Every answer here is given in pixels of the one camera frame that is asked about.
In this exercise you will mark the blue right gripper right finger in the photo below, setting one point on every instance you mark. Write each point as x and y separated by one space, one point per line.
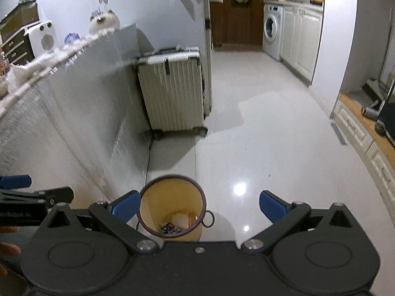
272 206

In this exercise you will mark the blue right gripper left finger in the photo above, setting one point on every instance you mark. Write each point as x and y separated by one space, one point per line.
125 207

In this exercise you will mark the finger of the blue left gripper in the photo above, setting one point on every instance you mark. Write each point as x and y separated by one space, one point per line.
15 182

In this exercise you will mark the crushed blue Pepsi can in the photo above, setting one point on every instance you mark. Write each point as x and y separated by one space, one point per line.
170 229

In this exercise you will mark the yellow trash bin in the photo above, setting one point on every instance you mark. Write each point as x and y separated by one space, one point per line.
177 199

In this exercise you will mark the person's left hand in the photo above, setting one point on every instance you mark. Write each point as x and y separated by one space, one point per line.
9 249

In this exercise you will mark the white low drawer unit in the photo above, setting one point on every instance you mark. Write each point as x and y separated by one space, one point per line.
377 152

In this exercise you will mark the checkered brown white tablecloth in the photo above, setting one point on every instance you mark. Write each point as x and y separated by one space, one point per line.
20 79

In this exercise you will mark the black drawer cabinet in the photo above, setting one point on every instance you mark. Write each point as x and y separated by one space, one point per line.
17 48

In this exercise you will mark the white ribbed suitcase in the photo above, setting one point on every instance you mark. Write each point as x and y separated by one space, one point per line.
173 88

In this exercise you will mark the white space heater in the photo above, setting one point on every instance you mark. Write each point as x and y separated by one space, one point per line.
42 38

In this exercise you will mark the blue tissue pack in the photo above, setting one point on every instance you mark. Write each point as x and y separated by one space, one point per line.
71 38

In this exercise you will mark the glass terrarium tank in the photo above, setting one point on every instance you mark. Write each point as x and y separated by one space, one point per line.
25 13

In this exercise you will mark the white kitchen cabinets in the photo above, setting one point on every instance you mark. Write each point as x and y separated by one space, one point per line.
301 35

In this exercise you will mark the white cat shaped ornament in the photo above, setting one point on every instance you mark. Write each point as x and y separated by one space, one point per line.
103 20

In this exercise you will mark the white washing machine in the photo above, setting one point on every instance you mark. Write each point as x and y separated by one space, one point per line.
272 30

